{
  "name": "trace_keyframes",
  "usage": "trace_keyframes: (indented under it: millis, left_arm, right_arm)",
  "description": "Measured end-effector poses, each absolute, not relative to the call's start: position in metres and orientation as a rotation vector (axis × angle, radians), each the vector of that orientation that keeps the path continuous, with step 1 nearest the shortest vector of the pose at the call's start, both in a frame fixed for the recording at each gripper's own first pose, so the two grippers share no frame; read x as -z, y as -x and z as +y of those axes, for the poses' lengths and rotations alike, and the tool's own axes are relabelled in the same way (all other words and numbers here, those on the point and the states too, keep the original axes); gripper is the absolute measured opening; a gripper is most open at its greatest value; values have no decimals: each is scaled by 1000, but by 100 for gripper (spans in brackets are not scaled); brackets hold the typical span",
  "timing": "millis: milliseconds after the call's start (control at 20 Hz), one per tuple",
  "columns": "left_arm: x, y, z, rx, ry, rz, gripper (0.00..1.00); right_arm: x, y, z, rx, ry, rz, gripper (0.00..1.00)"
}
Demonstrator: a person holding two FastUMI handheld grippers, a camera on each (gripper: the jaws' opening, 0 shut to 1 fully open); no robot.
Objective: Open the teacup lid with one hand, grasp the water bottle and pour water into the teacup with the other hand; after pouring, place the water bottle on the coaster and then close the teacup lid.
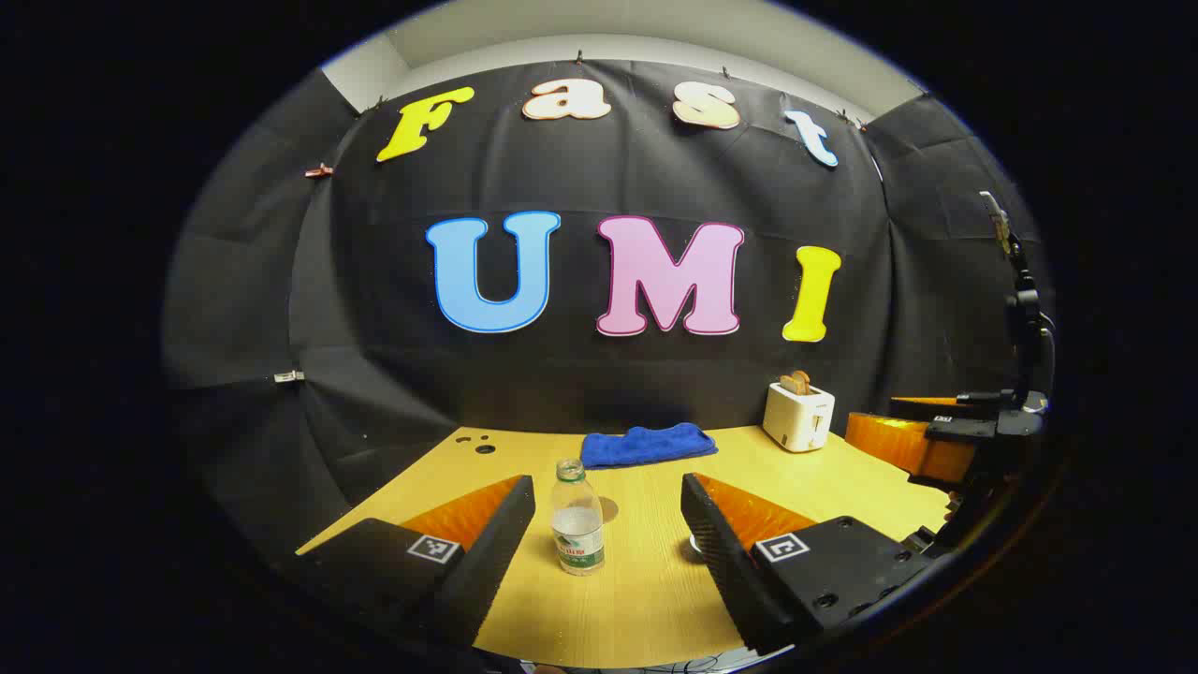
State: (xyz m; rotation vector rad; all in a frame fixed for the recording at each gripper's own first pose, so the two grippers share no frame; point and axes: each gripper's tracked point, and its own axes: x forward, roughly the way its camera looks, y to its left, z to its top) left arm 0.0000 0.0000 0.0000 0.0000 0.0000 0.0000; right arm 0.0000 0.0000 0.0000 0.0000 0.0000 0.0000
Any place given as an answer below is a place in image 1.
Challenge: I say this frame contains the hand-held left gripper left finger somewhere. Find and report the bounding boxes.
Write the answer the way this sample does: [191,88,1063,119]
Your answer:
[295,475,536,647]

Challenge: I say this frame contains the folded blue towel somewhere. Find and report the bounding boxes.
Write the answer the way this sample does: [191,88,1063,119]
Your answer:
[580,423,719,469]

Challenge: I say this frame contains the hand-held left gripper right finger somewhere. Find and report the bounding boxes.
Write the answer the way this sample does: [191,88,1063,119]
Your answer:
[680,473,937,656]

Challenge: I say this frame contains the white toaster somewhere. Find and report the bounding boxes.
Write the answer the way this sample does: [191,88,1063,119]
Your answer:
[763,379,836,453]

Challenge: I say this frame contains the black backdrop cloth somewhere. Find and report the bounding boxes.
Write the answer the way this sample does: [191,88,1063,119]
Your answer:
[164,61,1054,563]

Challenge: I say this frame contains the clear plastic water bottle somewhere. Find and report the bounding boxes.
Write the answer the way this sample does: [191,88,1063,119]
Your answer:
[549,458,606,576]

